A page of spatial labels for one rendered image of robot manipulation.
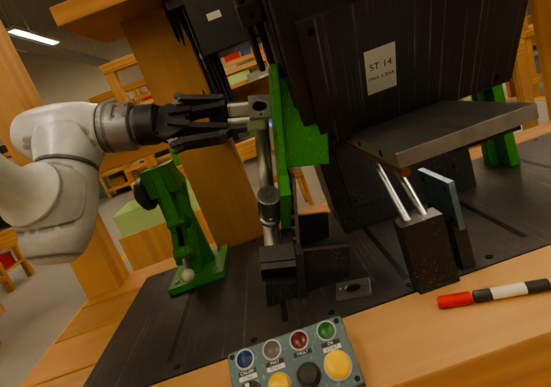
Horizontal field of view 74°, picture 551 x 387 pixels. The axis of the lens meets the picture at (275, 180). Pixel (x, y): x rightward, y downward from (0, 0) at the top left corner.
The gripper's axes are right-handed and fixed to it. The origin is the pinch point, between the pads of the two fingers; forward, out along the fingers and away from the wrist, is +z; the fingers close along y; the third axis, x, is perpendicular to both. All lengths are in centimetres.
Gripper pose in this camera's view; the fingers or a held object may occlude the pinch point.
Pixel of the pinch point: (248, 116)
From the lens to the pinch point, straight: 68.7
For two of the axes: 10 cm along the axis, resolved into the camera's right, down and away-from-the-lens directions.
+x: 0.2, 5.3, 8.5
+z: 10.0, -0.9, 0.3
